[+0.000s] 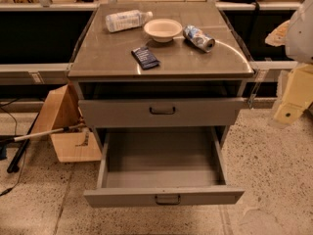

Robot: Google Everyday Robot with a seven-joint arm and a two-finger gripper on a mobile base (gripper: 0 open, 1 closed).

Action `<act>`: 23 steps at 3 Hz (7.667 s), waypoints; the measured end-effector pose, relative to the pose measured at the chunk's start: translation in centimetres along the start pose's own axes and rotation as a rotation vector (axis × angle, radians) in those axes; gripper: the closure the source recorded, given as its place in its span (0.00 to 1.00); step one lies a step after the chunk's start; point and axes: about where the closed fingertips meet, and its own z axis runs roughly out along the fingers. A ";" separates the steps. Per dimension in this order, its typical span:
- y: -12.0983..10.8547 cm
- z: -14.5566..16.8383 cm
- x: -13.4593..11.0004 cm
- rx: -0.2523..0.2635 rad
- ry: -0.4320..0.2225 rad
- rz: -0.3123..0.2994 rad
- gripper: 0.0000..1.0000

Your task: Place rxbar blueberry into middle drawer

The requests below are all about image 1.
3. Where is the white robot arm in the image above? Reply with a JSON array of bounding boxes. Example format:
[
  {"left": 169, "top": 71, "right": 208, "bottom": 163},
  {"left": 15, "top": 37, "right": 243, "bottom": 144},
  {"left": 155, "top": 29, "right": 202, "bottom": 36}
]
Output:
[{"left": 265, "top": 0, "right": 313, "bottom": 128}]

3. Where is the clear plastic water bottle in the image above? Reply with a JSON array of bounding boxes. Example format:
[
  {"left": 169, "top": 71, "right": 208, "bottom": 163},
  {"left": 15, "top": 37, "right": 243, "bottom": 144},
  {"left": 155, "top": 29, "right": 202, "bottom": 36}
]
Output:
[{"left": 106, "top": 10, "right": 154, "bottom": 32}]

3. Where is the grey metal drawer cabinet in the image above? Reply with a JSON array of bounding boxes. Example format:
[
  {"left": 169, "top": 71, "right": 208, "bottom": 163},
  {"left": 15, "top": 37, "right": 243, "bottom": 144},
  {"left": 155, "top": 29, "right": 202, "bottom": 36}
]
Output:
[{"left": 68, "top": 2, "right": 253, "bottom": 139}]

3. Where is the open grey middle drawer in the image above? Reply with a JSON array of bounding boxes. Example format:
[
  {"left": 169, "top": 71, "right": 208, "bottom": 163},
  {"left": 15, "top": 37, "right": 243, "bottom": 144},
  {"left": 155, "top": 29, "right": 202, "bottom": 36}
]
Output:
[{"left": 84, "top": 127, "right": 245, "bottom": 208}]

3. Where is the dark blue rxbar wrapper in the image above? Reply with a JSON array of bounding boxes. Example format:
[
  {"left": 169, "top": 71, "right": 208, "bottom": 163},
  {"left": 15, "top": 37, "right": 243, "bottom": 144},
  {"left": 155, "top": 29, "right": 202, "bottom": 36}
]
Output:
[{"left": 131, "top": 46, "right": 159, "bottom": 70}]

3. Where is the grey metal railing frame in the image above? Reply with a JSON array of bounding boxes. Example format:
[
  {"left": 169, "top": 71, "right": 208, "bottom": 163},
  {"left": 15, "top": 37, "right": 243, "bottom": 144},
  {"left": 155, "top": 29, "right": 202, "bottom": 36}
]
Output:
[{"left": 0, "top": 0, "right": 313, "bottom": 86}]

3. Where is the white and black pole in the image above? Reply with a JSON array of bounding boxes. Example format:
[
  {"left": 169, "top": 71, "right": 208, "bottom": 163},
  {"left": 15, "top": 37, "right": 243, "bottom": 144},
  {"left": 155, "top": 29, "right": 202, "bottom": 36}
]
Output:
[{"left": 0, "top": 123, "right": 86, "bottom": 146}]

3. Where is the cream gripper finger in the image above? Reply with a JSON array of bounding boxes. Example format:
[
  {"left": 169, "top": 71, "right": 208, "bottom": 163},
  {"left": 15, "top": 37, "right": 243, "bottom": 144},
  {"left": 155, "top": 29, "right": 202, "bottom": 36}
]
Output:
[
  {"left": 273, "top": 64, "right": 313, "bottom": 125},
  {"left": 265, "top": 21, "right": 290, "bottom": 47}
]

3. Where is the closed grey upper drawer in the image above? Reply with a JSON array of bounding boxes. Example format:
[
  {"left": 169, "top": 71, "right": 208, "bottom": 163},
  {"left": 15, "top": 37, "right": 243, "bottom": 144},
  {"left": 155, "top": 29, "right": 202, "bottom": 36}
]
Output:
[{"left": 79, "top": 98, "right": 246, "bottom": 128}]

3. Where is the crushed blue silver can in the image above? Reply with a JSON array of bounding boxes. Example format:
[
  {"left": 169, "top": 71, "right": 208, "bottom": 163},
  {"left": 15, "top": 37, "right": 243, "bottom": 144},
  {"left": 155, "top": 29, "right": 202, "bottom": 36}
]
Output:
[{"left": 183, "top": 24, "right": 215, "bottom": 53}]

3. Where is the black cable on floor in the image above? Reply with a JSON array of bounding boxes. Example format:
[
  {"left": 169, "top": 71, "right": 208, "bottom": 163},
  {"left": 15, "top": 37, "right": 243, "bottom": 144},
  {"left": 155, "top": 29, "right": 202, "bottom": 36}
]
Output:
[{"left": 0, "top": 98, "right": 27, "bottom": 198}]

